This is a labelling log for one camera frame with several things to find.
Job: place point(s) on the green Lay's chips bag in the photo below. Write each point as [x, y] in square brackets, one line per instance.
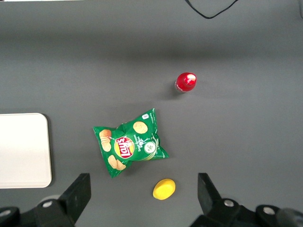
[130, 142]

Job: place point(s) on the beige rectangular tray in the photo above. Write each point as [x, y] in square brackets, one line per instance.
[23, 151]

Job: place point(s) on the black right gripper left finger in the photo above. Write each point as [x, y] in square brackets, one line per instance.
[75, 196]

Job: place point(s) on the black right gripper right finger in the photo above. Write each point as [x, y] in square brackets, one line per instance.
[208, 196]

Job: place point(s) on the red soda bottle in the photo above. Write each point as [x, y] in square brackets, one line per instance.
[185, 82]

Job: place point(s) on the yellow lemon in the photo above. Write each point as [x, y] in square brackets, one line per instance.
[163, 189]

